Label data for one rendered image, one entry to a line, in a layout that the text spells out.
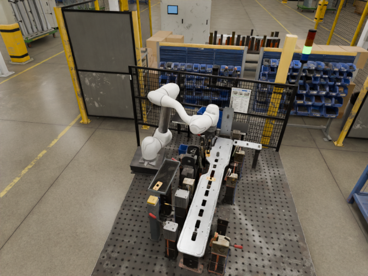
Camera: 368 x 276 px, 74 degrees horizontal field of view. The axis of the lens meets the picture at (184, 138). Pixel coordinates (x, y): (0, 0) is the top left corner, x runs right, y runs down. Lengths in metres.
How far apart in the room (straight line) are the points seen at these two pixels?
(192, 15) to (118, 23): 4.88
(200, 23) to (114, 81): 4.93
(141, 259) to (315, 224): 2.20
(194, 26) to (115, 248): 7.62
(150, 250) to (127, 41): 3.08
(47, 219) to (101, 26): 2.81
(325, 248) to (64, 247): 2.85
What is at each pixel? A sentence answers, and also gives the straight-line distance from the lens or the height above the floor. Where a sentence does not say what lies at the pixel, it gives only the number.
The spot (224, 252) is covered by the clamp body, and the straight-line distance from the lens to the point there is 1.77.
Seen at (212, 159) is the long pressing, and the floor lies 1.00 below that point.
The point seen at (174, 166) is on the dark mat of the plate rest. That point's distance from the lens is 2.03.
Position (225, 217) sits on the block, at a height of 1.03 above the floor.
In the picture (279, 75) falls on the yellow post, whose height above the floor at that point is 1.62.
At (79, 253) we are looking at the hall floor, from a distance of 3.07.
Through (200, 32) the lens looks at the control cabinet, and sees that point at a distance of 8.79.
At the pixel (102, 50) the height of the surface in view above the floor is 1.40.
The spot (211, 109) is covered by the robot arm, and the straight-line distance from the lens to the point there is 1.79.
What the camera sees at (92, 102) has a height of 0.44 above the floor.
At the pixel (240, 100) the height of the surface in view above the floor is 1.30.
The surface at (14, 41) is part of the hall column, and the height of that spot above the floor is 0.65.
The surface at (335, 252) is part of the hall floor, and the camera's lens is 3.35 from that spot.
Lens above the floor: 2.50
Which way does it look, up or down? 35 degrees down
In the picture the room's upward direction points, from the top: 1 degrees clockwise
